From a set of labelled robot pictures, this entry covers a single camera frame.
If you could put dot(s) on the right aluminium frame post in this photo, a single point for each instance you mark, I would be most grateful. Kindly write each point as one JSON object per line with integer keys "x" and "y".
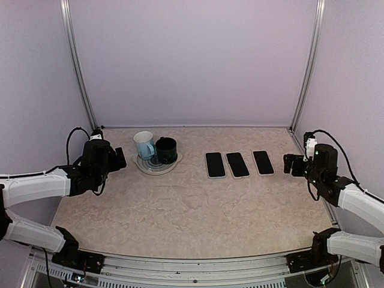
{"x": 311, "y": 60}

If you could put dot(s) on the round grey swirl tray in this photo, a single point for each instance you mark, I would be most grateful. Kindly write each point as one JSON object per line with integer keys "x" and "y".
{"x": 153, "y": 167}

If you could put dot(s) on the aluminium front rail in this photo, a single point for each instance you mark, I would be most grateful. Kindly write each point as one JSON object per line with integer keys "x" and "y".
{"x": 270, "y": 270}

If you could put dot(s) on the light blue mug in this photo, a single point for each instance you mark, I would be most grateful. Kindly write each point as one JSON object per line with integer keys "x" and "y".
{"x": 144, "y": 142}

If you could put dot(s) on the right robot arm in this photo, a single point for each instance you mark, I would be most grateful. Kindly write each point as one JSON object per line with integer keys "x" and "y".
{"x": 344, "y": 193}

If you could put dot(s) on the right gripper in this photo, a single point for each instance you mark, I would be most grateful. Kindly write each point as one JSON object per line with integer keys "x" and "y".
{"x": 288, "y": 164}

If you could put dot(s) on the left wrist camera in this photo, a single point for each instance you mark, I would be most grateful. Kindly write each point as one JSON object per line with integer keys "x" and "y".
{"x": 97, "y": 134}

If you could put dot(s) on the pink phone case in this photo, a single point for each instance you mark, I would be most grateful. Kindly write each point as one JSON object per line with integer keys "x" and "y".
{"x": 263, "y": 163}

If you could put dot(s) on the dark green mug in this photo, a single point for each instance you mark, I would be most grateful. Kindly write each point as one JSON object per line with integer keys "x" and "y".
{"x": 166, "y": 148}

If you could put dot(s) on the aluminium frame post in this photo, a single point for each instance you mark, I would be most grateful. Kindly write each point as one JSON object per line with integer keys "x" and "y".
{"x": 311, "y": 60}
{"x": 68, "y": 25}

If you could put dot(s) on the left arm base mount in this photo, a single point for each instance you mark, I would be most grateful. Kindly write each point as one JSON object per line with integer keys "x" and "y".
{"x": 80, "y": 260}

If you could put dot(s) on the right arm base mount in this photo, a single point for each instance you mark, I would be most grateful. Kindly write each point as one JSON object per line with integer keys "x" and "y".
{"x": 307, "y": 260}

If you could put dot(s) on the left aluminium frame post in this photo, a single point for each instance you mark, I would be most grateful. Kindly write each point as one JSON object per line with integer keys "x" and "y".
{"x": 68, "y": 25}

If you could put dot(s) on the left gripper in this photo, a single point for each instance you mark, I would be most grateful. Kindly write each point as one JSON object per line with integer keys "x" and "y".
{"x": 115, "y": 164}

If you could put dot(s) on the lavender phone case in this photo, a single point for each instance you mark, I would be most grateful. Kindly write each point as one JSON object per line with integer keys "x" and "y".
{"x": 214, "y": 165}

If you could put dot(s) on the white phone case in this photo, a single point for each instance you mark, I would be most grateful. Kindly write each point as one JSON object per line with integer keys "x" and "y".
{"x": 237, "y": 165}

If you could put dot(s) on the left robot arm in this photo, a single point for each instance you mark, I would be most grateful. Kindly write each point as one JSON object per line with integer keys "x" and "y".
{"x": 16, "y": 189}

